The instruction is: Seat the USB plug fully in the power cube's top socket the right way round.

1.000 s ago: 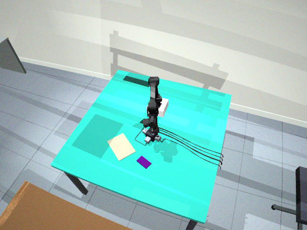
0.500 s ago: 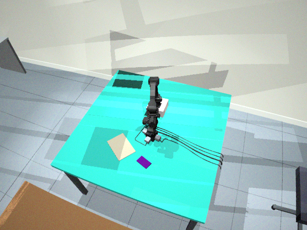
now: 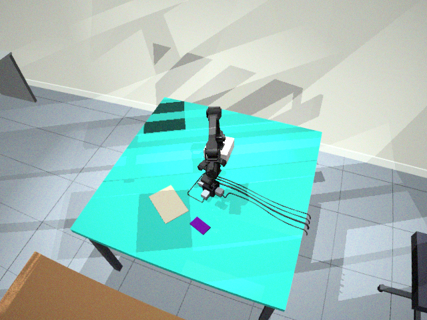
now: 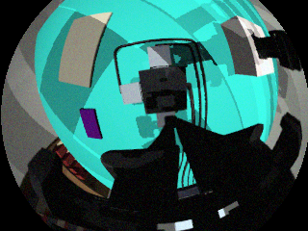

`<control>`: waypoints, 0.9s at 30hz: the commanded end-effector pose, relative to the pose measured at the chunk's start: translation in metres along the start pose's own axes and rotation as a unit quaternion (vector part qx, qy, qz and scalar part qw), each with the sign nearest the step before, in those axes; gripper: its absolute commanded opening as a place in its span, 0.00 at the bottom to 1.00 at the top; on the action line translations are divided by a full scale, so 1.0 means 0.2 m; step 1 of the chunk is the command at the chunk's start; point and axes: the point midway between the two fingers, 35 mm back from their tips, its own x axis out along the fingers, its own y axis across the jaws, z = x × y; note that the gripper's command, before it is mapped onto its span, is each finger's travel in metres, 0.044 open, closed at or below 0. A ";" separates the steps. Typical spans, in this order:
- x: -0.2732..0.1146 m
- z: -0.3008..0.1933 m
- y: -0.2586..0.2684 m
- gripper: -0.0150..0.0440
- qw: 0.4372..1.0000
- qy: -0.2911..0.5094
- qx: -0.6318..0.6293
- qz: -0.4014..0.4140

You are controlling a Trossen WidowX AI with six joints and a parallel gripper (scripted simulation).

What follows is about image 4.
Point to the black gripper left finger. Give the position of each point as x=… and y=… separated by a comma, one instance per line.
x=161, y=158

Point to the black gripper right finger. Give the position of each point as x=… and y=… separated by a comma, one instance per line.
x=208, y=152

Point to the beige flat rectangular board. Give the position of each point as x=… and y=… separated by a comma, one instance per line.
x=80, y=49

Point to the purple flat rectangular slab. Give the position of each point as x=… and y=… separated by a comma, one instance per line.
x=89, y=119

